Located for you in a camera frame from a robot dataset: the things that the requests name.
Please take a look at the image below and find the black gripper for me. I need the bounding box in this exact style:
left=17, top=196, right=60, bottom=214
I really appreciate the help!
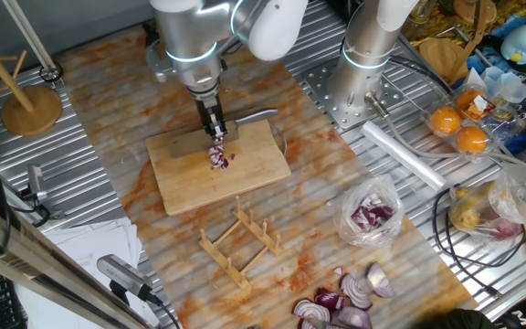
left=194, top=90, right=227, bottom=143

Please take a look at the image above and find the steel cleaver knife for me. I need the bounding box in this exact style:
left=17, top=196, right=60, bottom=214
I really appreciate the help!
left=167, top=108, right=279, bottom=160

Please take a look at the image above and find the red onion chunk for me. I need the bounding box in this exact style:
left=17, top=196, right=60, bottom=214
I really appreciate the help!
left=206, top=143, right=237, bottom=171

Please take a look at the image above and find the wooden cutting board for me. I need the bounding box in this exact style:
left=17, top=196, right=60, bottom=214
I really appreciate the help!
left=145, top=118, right=292, bottom=218

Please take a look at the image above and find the orange marbled table mat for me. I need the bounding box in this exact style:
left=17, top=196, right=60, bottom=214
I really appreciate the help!
left=55, top=6, right=479, bottom=329

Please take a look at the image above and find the wooden peg rack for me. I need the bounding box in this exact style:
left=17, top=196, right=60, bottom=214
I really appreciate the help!
left=198, top=196, right=285, bottom=292

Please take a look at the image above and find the white paper stack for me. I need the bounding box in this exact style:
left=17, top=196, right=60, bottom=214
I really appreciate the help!
left=16, top=217, right=162, bottom=329

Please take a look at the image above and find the plastic bag of chopped onion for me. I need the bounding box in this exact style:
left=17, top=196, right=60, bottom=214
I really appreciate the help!
left=334, top=175, right=405, bottom=248

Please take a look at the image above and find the wooden mug tree stand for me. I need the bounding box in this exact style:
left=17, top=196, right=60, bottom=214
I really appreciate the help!
left=0, top=0, right=64, bottom=137

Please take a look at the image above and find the white plastic wrap roll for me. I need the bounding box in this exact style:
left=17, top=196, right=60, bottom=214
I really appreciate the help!
left=361, top=120, right=449, bottom=192

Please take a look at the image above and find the pale tripod leg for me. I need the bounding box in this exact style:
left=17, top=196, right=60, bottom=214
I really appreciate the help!
left=0, top=0, right=66, bottom=84

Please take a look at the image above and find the red onion wedge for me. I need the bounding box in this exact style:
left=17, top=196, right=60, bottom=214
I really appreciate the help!
left=339, top=272, right=373, bottom=312
left=365, top=261, right=396, bottom=300
left=299, top=318, right=337, bottom=329
left=292, top=299, right=331, bottom=324
left=335, top=305, right=373, bottom=329
left=313, top=287, right=347, bottom=313

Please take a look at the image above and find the orange fruit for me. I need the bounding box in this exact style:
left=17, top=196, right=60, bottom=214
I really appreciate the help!
left=429, top=105, right=462, bottom=135
left=455, top=89, right=486, bottom=115
left=454, top=125, right=489, bottom=154

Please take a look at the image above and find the glass jar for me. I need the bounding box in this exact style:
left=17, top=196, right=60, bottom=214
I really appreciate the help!
left=408, top=0, right=434, bottom=25

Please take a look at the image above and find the round wooden stand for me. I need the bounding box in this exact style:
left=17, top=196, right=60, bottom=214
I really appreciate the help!
left=417, top=0, right=497, bottom=86

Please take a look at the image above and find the plastic bag of potatoes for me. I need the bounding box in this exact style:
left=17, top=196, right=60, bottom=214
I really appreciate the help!
left=447, top=180, right=526, bottom=242

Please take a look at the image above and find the clear plastic fruit container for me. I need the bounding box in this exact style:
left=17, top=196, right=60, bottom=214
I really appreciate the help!
left=422, top=84, right=526, bottom=161

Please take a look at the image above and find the clear plastic measuring cup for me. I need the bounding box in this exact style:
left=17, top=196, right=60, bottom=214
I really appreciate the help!
left=481, top=66, right=526, bottom=104

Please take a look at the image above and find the clear plastic bag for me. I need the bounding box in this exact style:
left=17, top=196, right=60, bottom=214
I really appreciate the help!
left=489, top=163, right=526, bottom=225

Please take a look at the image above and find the blue bird toy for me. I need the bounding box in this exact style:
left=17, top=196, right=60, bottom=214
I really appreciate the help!
left=500, top=23, right=526, bottom=65

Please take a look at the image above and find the black printed box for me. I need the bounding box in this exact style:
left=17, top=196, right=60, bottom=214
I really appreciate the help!
left=495, top=299, right=526, bottom=329

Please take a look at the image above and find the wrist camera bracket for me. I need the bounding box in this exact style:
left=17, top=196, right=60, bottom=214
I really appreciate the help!
left=146, top=38, right=173, bottom=83

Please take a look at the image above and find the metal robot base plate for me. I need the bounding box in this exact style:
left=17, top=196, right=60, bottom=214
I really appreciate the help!
left=302, top=57, right=405, bottom=131

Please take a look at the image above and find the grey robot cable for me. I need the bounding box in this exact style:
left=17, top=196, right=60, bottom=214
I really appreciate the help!
left=363, top=90, right=526, bottom=179

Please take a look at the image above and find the silver depth camera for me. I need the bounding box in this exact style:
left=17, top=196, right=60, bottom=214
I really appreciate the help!
left=96, top=254, right=155, bottom=302

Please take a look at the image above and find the grey camera on clamp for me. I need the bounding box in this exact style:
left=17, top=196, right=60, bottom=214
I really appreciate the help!
left=19, top=163, right=66, bottom=228

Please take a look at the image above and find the metal frame beam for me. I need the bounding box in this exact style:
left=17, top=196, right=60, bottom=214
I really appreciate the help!
left=0, top=194, right=154, bottom=329

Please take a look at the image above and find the black cable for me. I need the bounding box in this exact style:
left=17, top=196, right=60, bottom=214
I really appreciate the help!
left=431, top=185, right=526, bottom=298

